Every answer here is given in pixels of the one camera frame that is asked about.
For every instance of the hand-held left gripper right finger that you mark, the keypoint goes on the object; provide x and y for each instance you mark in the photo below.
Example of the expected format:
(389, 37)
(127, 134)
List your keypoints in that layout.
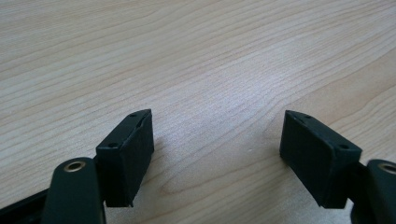
(317, 155)

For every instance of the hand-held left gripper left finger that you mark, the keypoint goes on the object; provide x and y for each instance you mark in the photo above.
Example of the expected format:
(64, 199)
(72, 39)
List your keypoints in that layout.
(124, 158)

